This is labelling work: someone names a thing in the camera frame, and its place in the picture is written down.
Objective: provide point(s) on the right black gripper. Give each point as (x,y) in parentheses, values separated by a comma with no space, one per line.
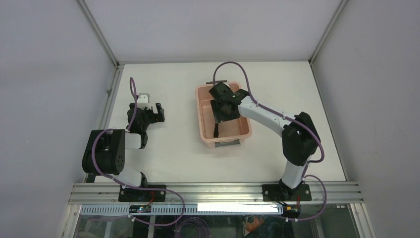
(218,116)

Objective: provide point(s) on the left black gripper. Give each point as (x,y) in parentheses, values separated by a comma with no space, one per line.
(153,116)

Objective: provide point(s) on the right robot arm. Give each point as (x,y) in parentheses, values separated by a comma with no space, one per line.
(300,139)

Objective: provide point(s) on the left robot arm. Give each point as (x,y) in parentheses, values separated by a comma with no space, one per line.
(105,151)

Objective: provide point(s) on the pink plastic bin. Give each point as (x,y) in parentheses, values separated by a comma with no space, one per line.
(230,132)

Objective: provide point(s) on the orange object under table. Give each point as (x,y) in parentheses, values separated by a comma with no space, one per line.
(252,222)

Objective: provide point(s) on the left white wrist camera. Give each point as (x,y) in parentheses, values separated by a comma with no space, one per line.
(143,101)

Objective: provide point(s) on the aluminium mounting rail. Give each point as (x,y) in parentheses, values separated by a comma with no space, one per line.
(334,192)

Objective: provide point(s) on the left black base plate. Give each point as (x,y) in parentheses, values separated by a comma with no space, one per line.
(135,195)

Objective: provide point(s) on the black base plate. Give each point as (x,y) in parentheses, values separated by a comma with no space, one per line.
(277,192)
(135,195)

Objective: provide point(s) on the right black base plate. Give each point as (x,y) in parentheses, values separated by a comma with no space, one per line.
(277,192)

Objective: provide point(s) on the white slotted cable duct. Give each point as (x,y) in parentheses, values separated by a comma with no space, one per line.
(192,209)

